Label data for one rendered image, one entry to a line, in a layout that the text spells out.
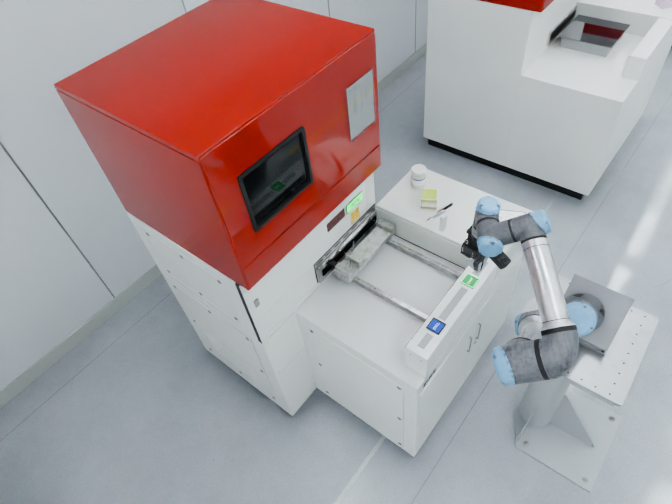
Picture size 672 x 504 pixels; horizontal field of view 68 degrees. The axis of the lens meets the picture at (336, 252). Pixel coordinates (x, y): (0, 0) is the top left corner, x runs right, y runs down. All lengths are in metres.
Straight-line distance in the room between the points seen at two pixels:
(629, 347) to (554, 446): 0.82
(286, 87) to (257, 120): 0.16
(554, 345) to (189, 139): 1.15
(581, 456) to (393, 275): 1.30
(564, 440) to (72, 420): 2.66
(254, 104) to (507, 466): 2.08
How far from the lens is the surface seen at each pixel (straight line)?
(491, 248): 1.61
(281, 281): 2.01
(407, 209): 2.35
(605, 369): 2.16
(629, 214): 3.98
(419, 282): 2.25
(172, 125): 1.55
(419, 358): 1.91
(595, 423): 2.97
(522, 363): 1.54
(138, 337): 3.45
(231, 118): 1.51
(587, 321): 1.92
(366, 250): 2.29
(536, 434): 2.87
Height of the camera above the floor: 2.61
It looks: 49 degrees down
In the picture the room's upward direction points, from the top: 9 degrees counter-clockwise
